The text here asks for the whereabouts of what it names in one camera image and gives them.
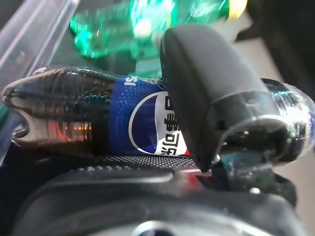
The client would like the black five-finger right hand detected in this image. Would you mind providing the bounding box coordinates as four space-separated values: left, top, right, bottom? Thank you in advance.
12 24 315 236

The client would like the dark cola bottle blue label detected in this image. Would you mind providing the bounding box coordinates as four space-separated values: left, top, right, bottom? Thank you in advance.
0 64 315 170

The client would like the green soda bottle yellow cap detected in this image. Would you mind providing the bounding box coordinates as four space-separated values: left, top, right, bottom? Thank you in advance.
69 0 248 59

